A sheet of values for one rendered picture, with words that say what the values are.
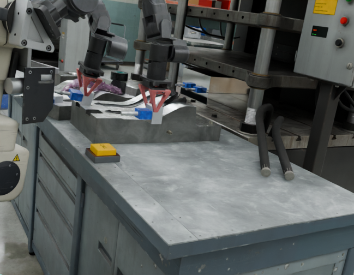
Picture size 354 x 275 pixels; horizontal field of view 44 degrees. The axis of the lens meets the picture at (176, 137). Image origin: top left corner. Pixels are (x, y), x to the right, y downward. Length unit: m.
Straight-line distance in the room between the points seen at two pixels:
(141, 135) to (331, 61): 0.78
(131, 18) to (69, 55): 3.88
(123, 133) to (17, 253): 1.11
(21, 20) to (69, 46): 4.76
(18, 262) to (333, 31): 1.74
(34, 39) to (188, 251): 0.62
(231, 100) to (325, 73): 0.70
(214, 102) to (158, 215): 1.37
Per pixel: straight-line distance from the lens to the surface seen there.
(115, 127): 1.46
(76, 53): 5.92
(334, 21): 1.82
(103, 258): 1.43
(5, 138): 1.32
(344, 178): 2.45
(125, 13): 9.52
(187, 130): 1.60
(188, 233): 0.96
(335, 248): 1.33
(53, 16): 1.15
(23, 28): 1.12
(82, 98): 1.58
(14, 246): 2.45
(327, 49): 1.82
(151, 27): 1.35
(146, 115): 1.35
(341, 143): 2.33
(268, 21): 1.87
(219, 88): 2.31
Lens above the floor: 1.24
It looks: 16 degrees down
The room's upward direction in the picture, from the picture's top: 8 degrees clockwise
